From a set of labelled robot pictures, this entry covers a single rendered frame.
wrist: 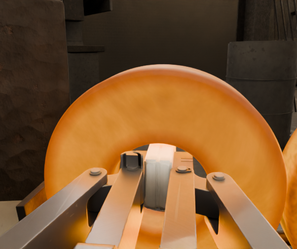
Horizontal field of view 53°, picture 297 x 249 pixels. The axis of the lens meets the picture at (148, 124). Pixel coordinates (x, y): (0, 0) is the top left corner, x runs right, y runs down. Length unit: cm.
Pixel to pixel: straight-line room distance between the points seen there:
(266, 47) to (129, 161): 243
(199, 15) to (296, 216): 789
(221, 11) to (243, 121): 834
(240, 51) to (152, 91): 246
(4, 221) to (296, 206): 19
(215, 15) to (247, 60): 584
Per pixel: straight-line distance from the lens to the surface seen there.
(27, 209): 20
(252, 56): 257
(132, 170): 16
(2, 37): 41
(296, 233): 21
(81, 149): 19
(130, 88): 17
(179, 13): 772
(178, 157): 19
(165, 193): 17
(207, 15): 821
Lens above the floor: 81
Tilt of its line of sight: 14 degrees down
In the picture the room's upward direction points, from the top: straight up
